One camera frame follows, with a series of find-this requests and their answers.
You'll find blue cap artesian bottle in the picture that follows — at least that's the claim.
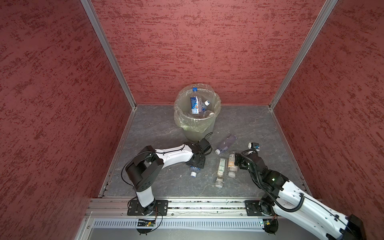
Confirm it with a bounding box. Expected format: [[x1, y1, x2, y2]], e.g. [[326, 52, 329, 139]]
[[190, 88, 203, 115]]

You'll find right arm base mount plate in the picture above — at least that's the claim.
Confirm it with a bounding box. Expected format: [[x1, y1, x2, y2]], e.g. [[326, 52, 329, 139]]
[[244, 200, 272, 217]]

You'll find left circuit board with wires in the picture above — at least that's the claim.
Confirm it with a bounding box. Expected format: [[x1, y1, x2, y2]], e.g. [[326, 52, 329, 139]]
[[136, 219, 163, 235]]

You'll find left corner aluminium profile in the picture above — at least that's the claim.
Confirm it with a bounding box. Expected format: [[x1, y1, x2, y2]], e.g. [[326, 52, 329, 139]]
[[81, 0, 137, 111]]

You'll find right circuit board with wires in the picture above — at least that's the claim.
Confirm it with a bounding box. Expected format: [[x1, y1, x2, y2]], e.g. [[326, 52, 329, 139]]
[[263, 219, 279, 235]]

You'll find circuit board with wires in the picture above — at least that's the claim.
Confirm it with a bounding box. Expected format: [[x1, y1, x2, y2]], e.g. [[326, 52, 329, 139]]
[[263, 219, 279, 235], [136, 219, 163, 235]]

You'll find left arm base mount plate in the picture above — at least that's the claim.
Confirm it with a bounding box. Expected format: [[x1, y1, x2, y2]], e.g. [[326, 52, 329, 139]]
[[127, 199, 169, 216]]

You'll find right corner aluminium profile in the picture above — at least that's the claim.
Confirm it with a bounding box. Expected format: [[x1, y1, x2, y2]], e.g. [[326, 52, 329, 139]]
[[269, 0, 338, 112]]

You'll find clear orange label bottle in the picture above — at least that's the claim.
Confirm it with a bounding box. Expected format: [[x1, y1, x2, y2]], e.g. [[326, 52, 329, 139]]
[[227, 152, 238, 178]]

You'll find white red Wahaha bottle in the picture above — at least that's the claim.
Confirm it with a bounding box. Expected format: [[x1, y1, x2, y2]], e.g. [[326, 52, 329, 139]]
[[202, 110, 215, 119]]

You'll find blue label water bottle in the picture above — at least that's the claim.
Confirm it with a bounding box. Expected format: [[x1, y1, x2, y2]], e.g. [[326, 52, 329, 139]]
[[190, 167, 201, 178]]

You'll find clear plastic bin liner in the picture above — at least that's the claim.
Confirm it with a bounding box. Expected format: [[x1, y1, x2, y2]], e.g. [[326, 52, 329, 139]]
[[173, 83, 222, 134]]

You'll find corner aluminium profile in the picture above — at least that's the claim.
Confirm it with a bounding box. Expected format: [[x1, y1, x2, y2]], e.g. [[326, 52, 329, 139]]
[[269, 0, 338, 112], [81, 0, 137, 111]]

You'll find green white label bottle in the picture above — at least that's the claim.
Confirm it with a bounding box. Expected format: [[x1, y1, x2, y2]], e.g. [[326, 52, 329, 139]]
[[215, 158, 226, 188]]

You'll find clear purple tinted bottle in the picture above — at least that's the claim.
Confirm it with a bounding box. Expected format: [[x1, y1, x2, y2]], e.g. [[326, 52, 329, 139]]
[[215, 135, 237, 155]]

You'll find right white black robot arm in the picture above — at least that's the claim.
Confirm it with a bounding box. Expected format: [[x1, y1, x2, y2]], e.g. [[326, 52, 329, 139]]
[[235, 149, 367, 240]]

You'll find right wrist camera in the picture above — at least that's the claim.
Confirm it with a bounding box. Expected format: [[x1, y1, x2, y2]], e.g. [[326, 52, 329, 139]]
[[248, 142, 260, 151]]

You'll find white perforated vent strip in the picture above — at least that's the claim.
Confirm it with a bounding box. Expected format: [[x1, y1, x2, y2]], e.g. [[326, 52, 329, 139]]
[[92, 218, 263, 232]]

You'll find blue Pocari label bottle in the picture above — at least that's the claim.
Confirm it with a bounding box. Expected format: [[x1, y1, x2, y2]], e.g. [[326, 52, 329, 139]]
[[202, 100, 211, 111]]

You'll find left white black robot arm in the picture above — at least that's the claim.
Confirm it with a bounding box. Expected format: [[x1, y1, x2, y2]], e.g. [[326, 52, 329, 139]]
[[122, 138, 212, 215]]

